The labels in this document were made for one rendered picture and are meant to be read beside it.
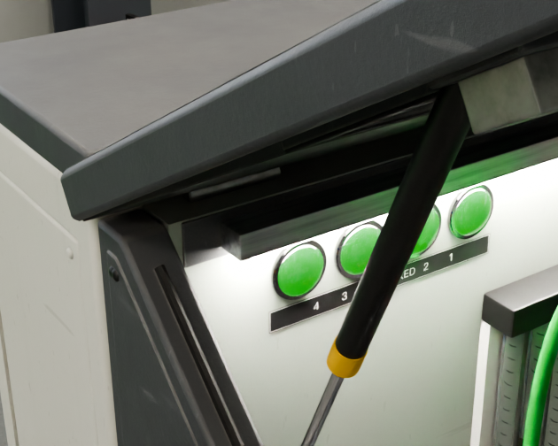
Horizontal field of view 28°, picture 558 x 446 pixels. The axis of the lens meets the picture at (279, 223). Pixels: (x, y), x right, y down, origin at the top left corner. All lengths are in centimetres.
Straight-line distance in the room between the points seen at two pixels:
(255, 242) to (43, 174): 18
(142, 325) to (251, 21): 39
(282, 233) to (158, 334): 12
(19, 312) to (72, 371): 11
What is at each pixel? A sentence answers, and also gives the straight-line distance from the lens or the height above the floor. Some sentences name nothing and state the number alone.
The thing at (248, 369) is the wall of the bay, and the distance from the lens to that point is 88.
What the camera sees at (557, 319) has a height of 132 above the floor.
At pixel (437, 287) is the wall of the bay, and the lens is 98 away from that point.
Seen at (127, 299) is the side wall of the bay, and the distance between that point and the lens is 78.
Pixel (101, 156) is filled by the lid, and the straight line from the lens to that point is 71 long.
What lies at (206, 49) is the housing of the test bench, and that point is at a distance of 99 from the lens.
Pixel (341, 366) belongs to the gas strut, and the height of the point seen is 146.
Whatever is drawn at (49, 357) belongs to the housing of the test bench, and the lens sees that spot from 99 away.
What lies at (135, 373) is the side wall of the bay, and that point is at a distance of 81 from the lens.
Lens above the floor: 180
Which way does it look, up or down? 27 degrees down
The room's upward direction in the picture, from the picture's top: straight up
